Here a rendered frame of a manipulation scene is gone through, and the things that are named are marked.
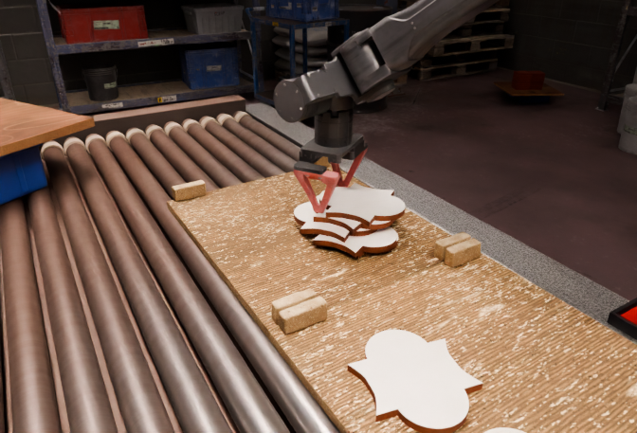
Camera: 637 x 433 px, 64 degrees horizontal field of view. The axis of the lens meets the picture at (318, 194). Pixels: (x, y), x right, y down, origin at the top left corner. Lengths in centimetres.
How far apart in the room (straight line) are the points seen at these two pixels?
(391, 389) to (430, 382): 4
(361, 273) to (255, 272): 15
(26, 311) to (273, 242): 35
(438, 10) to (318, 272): 37
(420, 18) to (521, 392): 43
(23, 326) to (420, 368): 49
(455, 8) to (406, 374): 41
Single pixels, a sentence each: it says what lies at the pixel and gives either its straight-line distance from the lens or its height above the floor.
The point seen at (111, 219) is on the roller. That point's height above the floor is 92.
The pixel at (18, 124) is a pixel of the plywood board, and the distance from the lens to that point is 115.
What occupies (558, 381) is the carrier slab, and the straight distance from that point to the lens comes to 62.
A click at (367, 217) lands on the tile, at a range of 76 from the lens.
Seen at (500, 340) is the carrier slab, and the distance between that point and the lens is 65.
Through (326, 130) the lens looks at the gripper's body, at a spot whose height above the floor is 111.
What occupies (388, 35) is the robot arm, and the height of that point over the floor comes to 125.
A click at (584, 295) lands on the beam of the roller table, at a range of 81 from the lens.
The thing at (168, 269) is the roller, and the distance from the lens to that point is 79.
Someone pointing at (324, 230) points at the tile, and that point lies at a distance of 77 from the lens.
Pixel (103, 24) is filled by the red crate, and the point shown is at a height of 79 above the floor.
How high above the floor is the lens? 135
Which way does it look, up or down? 26 degrees down
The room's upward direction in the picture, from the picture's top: straight up
